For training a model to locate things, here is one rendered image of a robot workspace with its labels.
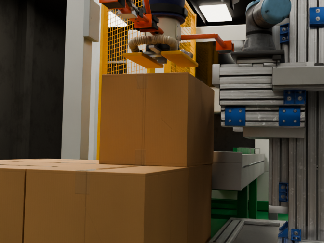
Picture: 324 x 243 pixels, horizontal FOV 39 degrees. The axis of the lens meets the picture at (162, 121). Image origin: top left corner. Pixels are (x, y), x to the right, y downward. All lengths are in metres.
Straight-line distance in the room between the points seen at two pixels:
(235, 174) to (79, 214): 1.30
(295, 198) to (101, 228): 1.06
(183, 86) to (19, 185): 0.81
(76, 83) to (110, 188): 2.30
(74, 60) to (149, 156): 1.84
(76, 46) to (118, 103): 1.71
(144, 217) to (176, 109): 0.70
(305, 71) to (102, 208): 0.97
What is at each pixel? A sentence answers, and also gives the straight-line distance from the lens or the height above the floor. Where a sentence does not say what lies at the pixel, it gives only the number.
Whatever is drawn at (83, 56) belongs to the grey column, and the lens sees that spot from 3.66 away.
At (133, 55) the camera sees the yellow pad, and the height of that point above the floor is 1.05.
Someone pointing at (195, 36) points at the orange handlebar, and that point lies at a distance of 2.34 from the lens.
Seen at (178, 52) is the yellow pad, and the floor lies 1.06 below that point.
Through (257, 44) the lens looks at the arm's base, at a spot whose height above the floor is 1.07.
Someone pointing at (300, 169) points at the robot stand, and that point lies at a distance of 2.19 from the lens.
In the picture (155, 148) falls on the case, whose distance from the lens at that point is 1.97.
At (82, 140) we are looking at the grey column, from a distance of 3.61.
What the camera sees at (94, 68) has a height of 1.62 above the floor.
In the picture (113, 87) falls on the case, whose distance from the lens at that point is 2.06.
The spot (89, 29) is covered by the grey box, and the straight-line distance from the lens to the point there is 3.67.
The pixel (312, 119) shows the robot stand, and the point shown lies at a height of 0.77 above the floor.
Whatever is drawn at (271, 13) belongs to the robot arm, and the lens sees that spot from 1.95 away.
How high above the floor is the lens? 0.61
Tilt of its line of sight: 3 degrees up
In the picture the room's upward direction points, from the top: 1 degrees clockwise
